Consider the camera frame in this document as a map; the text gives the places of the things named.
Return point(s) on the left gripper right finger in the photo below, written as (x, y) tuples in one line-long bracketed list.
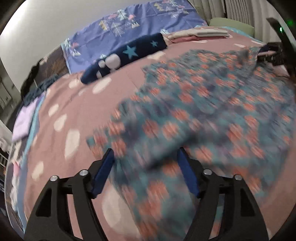
[(227, 209)]

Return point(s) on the dark teal fleece blanket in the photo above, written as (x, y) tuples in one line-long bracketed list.
[(37, 91)]

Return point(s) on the navy star fleece blanket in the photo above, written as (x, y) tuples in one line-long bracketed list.
[(124, 55)]

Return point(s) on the green pillow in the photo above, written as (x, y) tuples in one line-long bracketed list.
[(225, 22)]

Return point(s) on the folded white grey clothes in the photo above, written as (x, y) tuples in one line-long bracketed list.
[(213, 32)]

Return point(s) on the blue tree print sheet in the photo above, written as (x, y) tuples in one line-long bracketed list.
[(101, 37)]

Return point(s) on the pink polka dot bedspread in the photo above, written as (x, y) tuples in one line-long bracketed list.
[(69, 111)]

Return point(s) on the folded pink clothes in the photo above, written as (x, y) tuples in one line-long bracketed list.
[(190, 38)]

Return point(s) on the lavender folded cloth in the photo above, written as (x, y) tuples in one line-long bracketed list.
[(23, 121)]

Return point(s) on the teal floral small garment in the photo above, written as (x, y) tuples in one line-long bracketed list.
[(230, 112)]

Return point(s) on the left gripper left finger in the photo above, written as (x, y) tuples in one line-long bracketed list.
[(50, 218)]

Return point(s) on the grey curtain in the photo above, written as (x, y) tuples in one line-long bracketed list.
[(253, 13)]

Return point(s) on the black garment on headboard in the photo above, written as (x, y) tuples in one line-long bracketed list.
[(30, 79)]

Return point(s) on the dark patterned headboard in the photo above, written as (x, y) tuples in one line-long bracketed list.
[(53, 63)]

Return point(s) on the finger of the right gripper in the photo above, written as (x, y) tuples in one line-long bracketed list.
[(272, 52)]

